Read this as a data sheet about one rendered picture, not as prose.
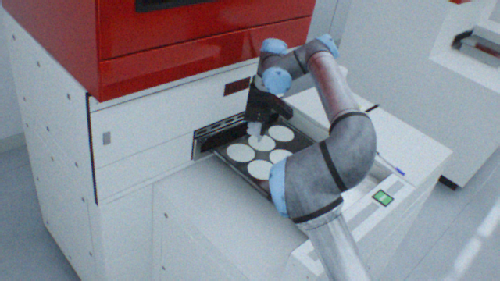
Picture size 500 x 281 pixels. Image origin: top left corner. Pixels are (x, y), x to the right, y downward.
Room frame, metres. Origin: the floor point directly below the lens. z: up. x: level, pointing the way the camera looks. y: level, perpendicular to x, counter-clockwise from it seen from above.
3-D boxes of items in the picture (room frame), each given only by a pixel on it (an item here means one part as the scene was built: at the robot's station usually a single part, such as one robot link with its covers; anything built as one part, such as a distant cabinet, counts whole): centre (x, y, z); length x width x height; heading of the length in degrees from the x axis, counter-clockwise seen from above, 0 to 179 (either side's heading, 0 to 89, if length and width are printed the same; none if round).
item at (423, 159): (1.39, -0.47, 0.89); 0.62 x 0.35 x 0.14; 50
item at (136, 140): (1.15, 0.15, 1.02); 0.82 x 0.03 x 0.40; 140
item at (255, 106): (1.14, -0.03, 1.11); 0.09 x 0.08 x 0.12; 91
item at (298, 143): (1.15, -0.15, 0.90); 0.34 x 0.34 x 0.01; 50
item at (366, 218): (0.87, -0.38, 0.89); 0.55 x 0.09 x 0.14; 140
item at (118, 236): (1.37, 0.41, 0.41); 0.82 x 0.71 x 0.82; 140
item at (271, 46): (1.14, -0.03, 1.27); 0.09 x 0.08 x 0.11; 10
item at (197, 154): (1.28, 0.03, 0.89); 0.44 x 0.02 x 0.10; 140
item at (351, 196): (1.00, -0.36, 0.87); 0.36 x 0.08 x 0.03; 140
